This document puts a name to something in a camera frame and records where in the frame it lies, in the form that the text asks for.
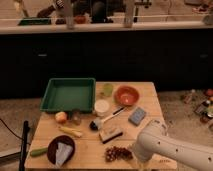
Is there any bunch of brown grapes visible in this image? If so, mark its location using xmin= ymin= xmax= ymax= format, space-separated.
xmin=105 ymin=146 xmax=133 ymax=162

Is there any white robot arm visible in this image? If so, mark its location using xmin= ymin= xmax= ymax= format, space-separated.
xmin=132 ymin=119 xmax=213 ymax=171

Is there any white paper cup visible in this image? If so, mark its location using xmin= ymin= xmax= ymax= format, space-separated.
xmin=94 ymin=99 xmax=110 ymax=117

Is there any green translucent cup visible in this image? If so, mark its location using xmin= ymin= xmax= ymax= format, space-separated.
xmin=102 ymin=83 xmax=113 ymax=97

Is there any wooden block eraser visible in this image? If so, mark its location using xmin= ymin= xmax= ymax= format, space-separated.
xmin=99 ymin=127 xmax=123 ymax=144

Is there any blue sponge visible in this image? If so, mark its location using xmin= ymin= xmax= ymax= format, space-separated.
xmin=128 ymin=107 xmax=146 ymax=126

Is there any yellow corn cob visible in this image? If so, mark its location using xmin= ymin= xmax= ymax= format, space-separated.
xmin=59 ymin=126 xmax=82 ymax=138

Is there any white crumpled cloth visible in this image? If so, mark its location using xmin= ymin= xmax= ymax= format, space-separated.
xmin=55 ymin=142 xmax=73 ymax=167

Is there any small glass jar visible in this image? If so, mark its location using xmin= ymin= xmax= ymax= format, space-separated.
xmin=71 ymin=109 xmax=81 ymax=125

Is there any dark brown plate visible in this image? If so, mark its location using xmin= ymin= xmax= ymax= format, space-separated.
xmin=47 ymin=135 xmax=75 ymax=164

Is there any peach fruit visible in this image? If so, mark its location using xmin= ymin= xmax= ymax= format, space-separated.
xmin=55 ymin=111 xmax=68 ymax=124

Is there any green cucumber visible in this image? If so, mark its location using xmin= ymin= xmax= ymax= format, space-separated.
xmin=30 ymin=148 xmax=48 ymax=157

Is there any green plastic tray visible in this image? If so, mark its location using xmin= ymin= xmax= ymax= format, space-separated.
xmin=40 ymin=78 xmax=96 ymax=113

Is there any black stand pole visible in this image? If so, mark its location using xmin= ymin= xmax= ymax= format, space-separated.
xmin=19 ymin=121 xmax=30 ymax=171

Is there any background orange bowl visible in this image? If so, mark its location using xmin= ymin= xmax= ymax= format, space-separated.
xmin=74 ymin=15 xmax=86 ymax=24

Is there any background green tray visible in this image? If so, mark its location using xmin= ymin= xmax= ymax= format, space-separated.
xmin=18 ymin=17 xmax=51 ymax=26

